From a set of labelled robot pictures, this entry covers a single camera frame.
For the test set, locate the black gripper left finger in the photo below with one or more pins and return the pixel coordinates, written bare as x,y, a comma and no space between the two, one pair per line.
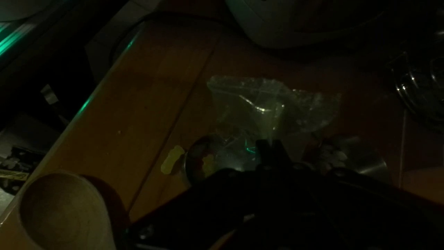
263,152

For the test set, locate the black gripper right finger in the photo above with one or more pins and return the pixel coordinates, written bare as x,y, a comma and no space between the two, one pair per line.
281,154

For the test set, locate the clear plastic packet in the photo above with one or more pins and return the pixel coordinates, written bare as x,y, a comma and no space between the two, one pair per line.
272,111

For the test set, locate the metal spoon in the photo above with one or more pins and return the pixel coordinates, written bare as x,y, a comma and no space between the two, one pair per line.
203,161
356,160

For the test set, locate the yellow food piece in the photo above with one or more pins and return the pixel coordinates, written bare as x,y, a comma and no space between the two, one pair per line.
173,159

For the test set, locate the silver toaster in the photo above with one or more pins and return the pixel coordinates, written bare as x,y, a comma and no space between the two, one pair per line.
296,23

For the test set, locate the wooden spoon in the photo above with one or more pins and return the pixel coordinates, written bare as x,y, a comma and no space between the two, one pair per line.
64,213

